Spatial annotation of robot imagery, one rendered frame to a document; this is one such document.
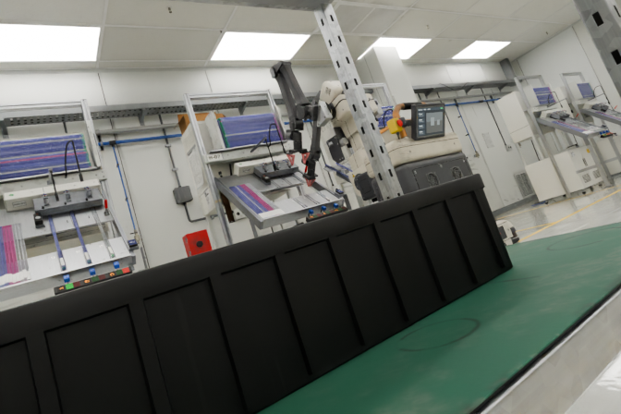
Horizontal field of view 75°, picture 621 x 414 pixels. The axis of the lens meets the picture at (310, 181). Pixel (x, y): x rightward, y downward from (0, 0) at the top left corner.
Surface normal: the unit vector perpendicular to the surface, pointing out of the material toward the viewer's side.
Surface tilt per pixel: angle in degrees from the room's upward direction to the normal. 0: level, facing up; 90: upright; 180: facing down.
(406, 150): 90
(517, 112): 90
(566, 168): 90
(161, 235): 90
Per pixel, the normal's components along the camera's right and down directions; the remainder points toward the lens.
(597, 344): 0.50, -0.32
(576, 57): -0.80, 0.18
